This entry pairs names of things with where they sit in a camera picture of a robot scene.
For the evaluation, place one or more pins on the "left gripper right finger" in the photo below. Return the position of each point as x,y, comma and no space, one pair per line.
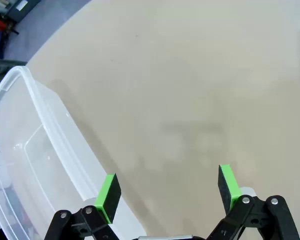
242,217

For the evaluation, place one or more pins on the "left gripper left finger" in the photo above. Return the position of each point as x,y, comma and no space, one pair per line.
110,200

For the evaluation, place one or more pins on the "clear plastic storage box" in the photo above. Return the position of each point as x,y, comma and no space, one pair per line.
40,150

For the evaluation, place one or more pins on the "dark storage bin with label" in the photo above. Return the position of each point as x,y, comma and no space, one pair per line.
20,11

